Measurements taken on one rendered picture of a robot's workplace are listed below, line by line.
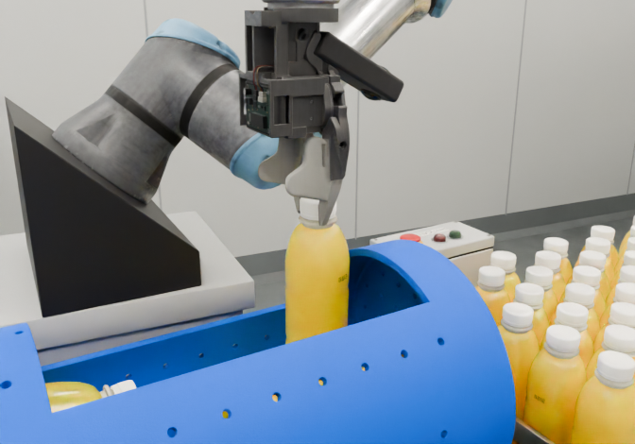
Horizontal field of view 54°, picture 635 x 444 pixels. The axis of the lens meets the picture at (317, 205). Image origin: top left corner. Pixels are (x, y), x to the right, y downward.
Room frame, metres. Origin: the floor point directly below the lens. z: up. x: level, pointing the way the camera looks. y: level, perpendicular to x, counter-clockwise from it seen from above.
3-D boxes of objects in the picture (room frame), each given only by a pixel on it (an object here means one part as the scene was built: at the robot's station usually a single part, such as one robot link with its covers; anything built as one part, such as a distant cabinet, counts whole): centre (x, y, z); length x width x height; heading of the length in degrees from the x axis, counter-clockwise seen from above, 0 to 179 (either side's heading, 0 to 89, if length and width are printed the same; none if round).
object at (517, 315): (0.74, -0.27, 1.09); 0.04 x 0.04 x 0.02
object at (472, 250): (1.02, -0.20, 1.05); 0.20 x 0.10 x 0.10; 121
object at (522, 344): (0.74, -0.27, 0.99); 0.07 x 0.07 x 0.19
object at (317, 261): (0.63, 0.00, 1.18); 0.07 x 0.07 x 0.19
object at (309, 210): (0.63, 0.00, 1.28); 0.04 x 0.04 x 0.02
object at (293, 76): (0.61, 0.02, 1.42); 0.09 x 0.08 x 0.12; 121
